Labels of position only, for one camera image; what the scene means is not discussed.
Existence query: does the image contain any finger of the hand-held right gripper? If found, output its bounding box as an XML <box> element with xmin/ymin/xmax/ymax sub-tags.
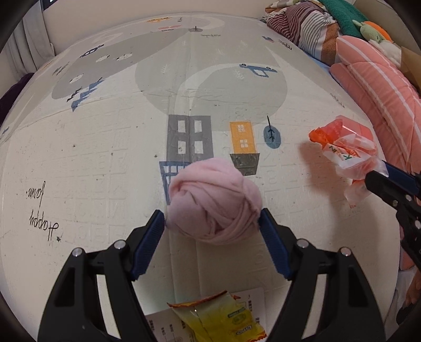
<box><xmin>381</xmin><ymin>160</ymin><xmax>421</xmax><ymax>198</ymax></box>
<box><xmin>365</xmin><ymin>170</ymin><xmax>421</xmax><ymax>214</ymax></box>

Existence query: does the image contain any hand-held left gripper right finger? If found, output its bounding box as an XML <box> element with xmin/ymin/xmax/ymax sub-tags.
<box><xmin>258</xmin><ymin>208</ymin><xmax>386</xmax><ymax>342</ymax></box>

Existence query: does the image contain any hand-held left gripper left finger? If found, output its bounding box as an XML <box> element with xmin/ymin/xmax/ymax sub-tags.
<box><xmin>38</xmin><ymin>210</ymin><xmax>165</xmax><ymax>342</ymax></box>

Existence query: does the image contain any orange white plastic wrapper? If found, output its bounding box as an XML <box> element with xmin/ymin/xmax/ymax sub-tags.
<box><xmin>308</xmin><ymin>115</ymin><xmax>389</xmax><ymax>208</ymax></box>

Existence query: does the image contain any pink cloth ball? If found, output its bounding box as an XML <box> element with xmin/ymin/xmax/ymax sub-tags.
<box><xmin>166</xmin><ymin>157</ymin><xmax>263</xmax><ymax>246</ymax></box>

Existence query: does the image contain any person's right hand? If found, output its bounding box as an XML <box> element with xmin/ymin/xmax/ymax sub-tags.
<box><xmin>405</xmin><ymin>281</ymin><xmax>421</xmax><ymax>307</ymax></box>

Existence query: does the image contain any white paper sheet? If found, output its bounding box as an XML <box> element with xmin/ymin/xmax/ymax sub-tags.
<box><xmin>145</xmin><ymin>288</ymin><xmax>265</xmax><ymax>342</ymax></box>

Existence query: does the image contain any pink striped quilt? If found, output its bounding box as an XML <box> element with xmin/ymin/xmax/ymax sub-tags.
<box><xmin>330</xmin><ymin>36</ymin><xmax>421</xmax><ymax>271</ymax></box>

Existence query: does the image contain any printed play mat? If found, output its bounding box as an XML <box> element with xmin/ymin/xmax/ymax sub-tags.
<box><xmin>0</xmin><ymin>13</ymin><xmax>407</xmax><ymax>342</ymax></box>

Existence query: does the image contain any yellow snack packet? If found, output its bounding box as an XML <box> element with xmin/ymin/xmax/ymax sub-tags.
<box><xmin>167</xmin><ymin>291</ymin><xmax>268</xmax><ymax>342</ymax></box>

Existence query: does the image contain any brown pillow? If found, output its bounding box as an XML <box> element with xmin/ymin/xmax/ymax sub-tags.
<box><xmin>399</xmin><ymin>46</ymin><xmax>421</xmax><ymax>97</ymax></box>

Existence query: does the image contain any white plush toy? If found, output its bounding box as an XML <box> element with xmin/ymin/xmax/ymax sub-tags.
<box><xmin>372</xmin><ymin>39</ymin><xmax>402</xmax><ymax>67</ymax></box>

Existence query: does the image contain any orange plush toy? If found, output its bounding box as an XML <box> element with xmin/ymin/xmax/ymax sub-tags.
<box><xmin>366</xmin><ymin>21</ymin><xmax>394</xmax><ymax>42</ymax></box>

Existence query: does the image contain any green plush toy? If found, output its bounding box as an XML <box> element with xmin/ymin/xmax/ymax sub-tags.
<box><xmin>353</xmin><ymin>20</ymin><xmax>382</xmax><ymax>43</ymax></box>

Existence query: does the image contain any teal cloth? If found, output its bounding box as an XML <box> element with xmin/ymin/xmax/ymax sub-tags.
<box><xmin>320</xmin><ymin>0</ymin><xmax>363</xmax><ymax>37</ymax></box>

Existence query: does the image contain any striped blanket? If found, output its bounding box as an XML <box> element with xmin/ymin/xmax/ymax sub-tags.
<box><xmin>265</xmin><ymin>0</ymin><xmax>343</xmax><ymax>64</ymax></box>

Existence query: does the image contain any purple cloth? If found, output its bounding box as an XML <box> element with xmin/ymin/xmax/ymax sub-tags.
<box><xmin>0</xmin><ymin>73</ymin><xmax>33</xmax><ymax>129</ymax></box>

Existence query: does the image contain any white curtain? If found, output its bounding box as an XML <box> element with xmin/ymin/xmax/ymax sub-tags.
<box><xmin>5</xmin><ymin>15</ymin><xmax>55</xmax><ymax>78</ymax></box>

